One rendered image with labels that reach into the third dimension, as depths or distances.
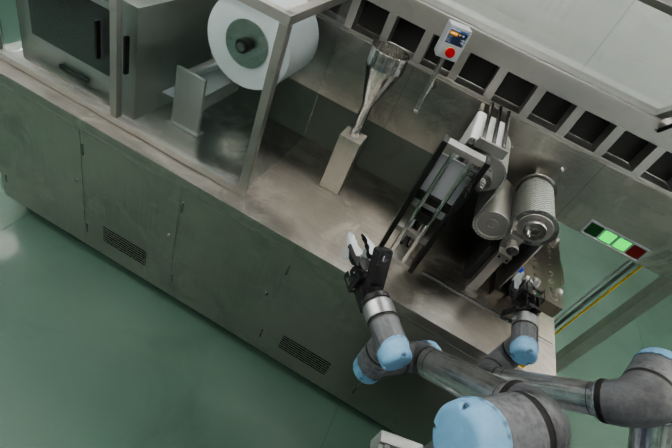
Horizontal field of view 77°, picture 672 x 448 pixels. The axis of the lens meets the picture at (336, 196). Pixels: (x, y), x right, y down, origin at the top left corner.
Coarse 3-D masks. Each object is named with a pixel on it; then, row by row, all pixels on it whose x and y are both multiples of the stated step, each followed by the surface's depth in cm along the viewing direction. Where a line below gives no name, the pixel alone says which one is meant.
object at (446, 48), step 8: (448, 24) 126; (456, 24) 125; (448, 32) 125; (456, 32) 125; (464, 32) 125; (440, 40) 129; (448, 40) 126; (456, 40) 126; (464, 40) 126; (440, 48) 128; (448, 48) 127; (456, 48) 128; (440, 56) 130; (448, 56) 128; (456, 56) 129
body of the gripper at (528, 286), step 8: (520, 288) 140; (528, 288) 136; (536, 288) 138; (520, 296) 137; (528, 296) 135; (536, 296) 134; (544, 296) 135; (520, 304) 137; (528, 304) 131; (536, 304) 133; (536, 312) 130
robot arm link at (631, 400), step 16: (496, 368) 119; (544, 384) 106; (560, 384) 104; (576, 384) 101; (592, 384) 99; (608, 384) 96; (624, 384) 94; (640, 384) 93; (656, 384) 92; (560, 400) 102; (576, 400) 100; (592, 400) 96; (608, 400) 94; (624, 400) 92; (640, 400) 91; (656, 400) 90; (608, 416) 94; (624, 416) 92; (640, 416) 91; (656, 416) 90
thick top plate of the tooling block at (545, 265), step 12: (540, 252) 176; (552, 252) 178; (528, 264) 167; (540, 264) 170; (552, 264) 172; (540, 276) 164; (552, 276) 166; (540, 288) 159; (552, 288) 161; (552, 300) 156; (552, 312) 157
